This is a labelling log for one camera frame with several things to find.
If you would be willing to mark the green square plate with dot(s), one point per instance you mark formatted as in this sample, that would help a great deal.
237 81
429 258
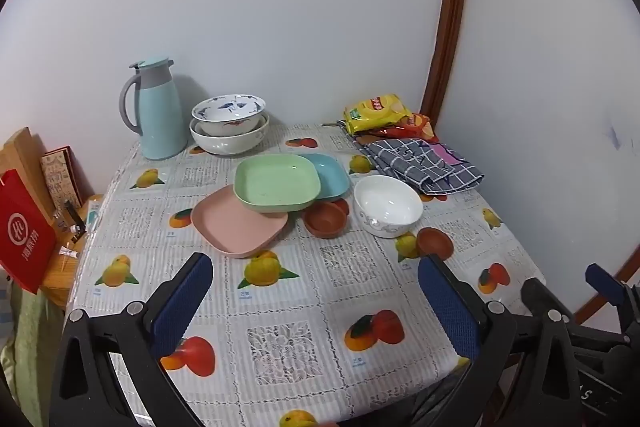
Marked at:
275 179

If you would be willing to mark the small black tool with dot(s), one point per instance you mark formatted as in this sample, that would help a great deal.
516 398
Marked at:
70 212

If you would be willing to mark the plain white bowl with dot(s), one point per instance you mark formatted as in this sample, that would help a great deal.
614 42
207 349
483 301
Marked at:
387 202

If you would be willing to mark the fruit print tablecloth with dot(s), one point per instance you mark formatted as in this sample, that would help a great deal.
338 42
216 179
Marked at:
310 287

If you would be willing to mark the large white serving bowl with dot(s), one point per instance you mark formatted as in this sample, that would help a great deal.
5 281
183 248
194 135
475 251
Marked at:
230 144

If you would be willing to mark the light blue thermos jug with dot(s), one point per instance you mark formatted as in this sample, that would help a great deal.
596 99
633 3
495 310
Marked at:
160 117

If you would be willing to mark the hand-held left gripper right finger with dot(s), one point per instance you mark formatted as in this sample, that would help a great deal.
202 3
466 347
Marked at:
447 307

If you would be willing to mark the red paper bag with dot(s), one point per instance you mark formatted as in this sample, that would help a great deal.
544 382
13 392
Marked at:
25 237

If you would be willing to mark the blue patterned white bowl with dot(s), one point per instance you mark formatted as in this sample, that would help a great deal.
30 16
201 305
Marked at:
227 109

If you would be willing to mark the white door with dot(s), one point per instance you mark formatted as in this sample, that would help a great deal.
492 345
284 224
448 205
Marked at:
525 107

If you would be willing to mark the pink card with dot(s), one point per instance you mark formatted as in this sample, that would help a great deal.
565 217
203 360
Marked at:
445 153

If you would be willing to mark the green cloth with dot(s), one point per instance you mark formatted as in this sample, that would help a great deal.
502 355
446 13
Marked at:
30 332

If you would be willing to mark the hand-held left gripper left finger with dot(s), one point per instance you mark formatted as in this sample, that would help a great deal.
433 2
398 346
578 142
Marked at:
182 302

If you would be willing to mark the white tube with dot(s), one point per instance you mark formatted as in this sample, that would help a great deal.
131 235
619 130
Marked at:
94 217

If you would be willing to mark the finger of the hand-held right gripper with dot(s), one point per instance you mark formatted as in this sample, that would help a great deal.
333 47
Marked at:
600 277
540 294

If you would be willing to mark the grey checked cloth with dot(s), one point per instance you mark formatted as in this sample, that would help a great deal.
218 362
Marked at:
415 162

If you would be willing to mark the blue square plate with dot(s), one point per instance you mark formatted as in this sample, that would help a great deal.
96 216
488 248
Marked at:
330 177

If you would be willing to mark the brown patterned box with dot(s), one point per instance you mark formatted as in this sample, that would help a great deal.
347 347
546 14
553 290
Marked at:
60 177

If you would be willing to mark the brown wooden door frame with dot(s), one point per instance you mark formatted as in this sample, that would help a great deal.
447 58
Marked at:
450 7

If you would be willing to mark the yellow snack bag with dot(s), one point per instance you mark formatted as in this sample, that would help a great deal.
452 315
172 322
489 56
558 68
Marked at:
375 109

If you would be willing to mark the pink square plate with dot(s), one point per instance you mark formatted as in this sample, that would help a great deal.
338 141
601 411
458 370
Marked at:
230 227

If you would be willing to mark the wooden side table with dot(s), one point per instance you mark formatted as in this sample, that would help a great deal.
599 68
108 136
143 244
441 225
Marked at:
57 277

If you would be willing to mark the red snack bag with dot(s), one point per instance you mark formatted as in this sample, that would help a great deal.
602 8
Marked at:
417 124

